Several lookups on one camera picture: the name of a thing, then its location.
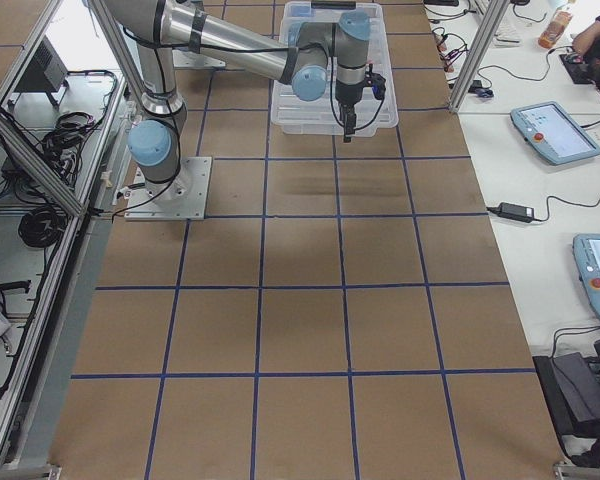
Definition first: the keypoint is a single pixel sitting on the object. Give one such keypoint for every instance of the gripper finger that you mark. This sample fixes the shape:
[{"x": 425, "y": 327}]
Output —
[
  {"x": 347, "y": 123},
  {"x": 352, "y": 120}
]

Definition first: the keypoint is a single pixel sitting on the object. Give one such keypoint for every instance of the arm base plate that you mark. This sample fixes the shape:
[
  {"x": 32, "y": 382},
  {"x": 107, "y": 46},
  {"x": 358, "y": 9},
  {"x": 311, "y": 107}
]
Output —
[
  {"x": 185, "y": 199},
  {"x": 186, "y": 60}
]

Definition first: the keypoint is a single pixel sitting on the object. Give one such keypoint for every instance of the far blue teach pendant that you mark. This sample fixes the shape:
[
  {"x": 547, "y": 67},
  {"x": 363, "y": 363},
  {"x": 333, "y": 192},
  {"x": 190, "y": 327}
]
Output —
[{"x": 553, "y": 134}]

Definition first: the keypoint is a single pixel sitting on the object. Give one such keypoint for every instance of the clear plastic box lid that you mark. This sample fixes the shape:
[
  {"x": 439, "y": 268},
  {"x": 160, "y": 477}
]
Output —
[{"x": 347, "y": 43}]

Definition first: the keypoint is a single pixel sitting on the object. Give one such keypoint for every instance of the black laptop stand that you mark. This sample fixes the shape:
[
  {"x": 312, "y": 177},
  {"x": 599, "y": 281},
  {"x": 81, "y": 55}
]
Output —
[{"x": 571, "y": 388}]

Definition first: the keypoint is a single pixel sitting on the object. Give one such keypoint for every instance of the black power adapter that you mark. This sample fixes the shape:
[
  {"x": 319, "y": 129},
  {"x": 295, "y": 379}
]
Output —
[{"x": 513, "y": 212}]

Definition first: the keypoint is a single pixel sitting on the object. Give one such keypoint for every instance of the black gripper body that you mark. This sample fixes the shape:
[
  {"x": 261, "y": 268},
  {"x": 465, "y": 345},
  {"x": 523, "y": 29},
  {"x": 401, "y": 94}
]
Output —
[{"x": 347, "y": 103}]

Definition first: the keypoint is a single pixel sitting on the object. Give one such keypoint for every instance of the aluminium frame post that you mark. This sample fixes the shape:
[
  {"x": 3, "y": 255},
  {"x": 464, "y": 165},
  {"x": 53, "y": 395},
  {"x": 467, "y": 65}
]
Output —
[{"x": 480, "y": 44}]

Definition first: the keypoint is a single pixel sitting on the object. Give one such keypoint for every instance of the person's forearm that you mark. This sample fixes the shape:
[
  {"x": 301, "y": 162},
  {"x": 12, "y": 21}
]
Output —
[{"x": 583, "y": 42}]

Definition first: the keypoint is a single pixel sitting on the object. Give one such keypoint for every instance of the orange snack bag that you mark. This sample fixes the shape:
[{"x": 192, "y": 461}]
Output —
[{"x": 555, "y": 29}]

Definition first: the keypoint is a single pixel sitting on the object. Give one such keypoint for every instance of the grey control box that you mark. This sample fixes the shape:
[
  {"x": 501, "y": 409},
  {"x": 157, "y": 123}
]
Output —
[{"x": 46, "y": 73}]

